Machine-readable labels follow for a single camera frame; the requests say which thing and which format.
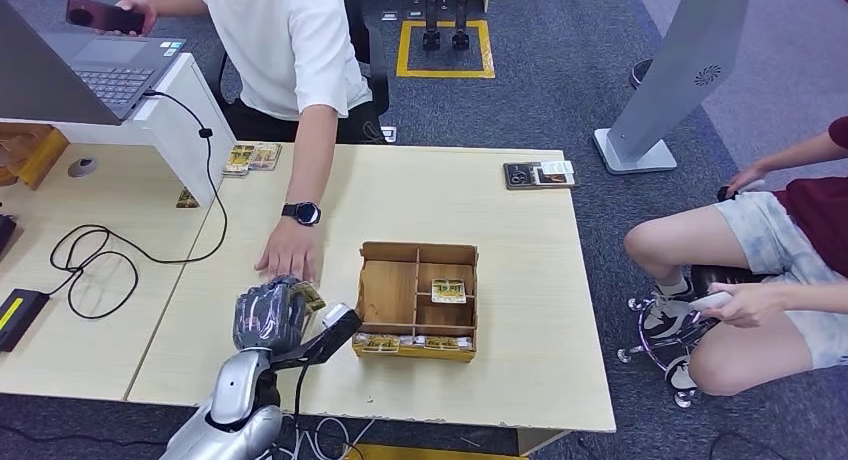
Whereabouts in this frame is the black power cable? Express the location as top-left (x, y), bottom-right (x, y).
top-left (48, 88), bottom-right (231, 322)

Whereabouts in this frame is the yellow floor tape square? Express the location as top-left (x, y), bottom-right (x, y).
top-left (344, 443), bottom-right (528, 460)

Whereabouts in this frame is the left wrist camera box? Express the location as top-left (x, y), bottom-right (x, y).
top-left (270, 302), bottom-right (364, 372)

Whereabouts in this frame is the person's right hand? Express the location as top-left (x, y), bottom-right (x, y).
top-left (115, 0), bottom-right (160, 38)
top-left (725, 163), bottom-right (771, 195)

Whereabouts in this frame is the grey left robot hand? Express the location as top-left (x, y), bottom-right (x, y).
top-left (231, 276), bottom-right (311, 357)

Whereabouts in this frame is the standing humanoid robot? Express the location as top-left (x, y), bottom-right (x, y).
top-left (414, 0), bottom-right (474, 53)

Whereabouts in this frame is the dark picture card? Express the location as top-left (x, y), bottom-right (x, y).
top-left (531, 167), bottom-right (571, 187)

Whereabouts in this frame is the black wristwatch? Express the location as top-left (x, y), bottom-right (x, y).
top-left (280, 201), bottom-right (323, 228)

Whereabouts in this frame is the person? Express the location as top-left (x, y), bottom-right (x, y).
top-left (115, 0), bottom-right (393, 286)
top-left (622, 115), bottom-right (848, 398)

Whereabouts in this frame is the yellow wooden box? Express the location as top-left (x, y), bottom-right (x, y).
top-left (0, 124), bottom-right (72, 192)

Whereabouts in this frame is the black office chair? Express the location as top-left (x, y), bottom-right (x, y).
top-left (339, 0), bottom-right (393, 118)

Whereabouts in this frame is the grey kiosk stand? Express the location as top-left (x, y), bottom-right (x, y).
top-left (592, 0), bottom-right (755, 177)

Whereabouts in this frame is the white handheld controller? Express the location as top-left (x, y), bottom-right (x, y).
top-left (687, 291), bottom-right (734, 313)

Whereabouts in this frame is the pale table leg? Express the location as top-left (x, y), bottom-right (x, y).
top-left (516, 429), bottom-right (572, 458)

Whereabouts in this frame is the black device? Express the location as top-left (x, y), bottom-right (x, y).
top-left (0, 213), bottom-right (19, 257)

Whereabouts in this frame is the stack of gold patterned cards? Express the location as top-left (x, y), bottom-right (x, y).
top-left (222, 144), bottom-right (258, 179)
top-left (247, 142), bottom-right (284, 173)

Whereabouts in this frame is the white laptop stand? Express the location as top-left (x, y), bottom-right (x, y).
top-left (0, 52), bottom-right (237, 209)

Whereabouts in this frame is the grey round desk puck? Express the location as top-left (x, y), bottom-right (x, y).
top-left (66, 156), bottom-right (100, 179)

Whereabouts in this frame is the black camera cable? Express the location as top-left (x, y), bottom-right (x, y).
top-left (290, 360), bottom-right (319, 460)

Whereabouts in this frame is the gold patterned key card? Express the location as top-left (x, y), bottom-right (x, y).
top-left (430, 278), bottom-right (469, 306)
top-left (357, 334), bottom-right (403, 355)
top-left (421, 335), bottom-right (474, 352)

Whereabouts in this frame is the grey laptop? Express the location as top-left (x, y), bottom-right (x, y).
top-left (0, 0), bottom-right (189, 127)

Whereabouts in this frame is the black adapter with yellow label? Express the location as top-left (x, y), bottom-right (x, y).
top-left (0, 287), bottom-right (52, 354)

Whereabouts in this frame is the person's left hand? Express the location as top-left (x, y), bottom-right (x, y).
top-left (254, 217), bottom-right (325, 286)
top-left (702, 281), bottom-right (788, 331)

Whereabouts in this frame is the black stool with chrome wheels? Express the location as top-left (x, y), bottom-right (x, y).
top-left (616, 263), bottom-right (775, 411)

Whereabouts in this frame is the wooden compartment box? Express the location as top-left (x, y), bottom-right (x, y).
top-left (351, 240), bottom-right (480, 365)

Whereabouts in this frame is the dark red phone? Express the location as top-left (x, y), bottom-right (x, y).
top-left (64, 0), bottom-right (148, 37)

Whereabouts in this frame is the white cable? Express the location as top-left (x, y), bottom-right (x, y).
top-left (264, 413), bottom-right (376, 460)

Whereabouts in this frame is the black round object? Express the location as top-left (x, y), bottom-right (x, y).
top-left (628, 57), bottom-right (655, 91)

